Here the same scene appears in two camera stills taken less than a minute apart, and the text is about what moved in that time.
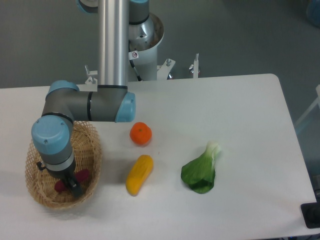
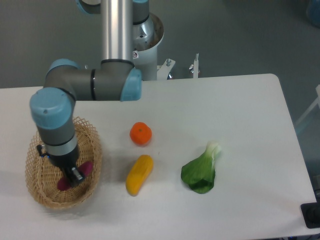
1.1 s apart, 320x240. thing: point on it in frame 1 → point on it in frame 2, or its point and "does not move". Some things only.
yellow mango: (140, 170) does not move
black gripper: (68, 173) → (68, 161)
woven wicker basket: (87, 153) does not move
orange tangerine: (141, 133) does not move
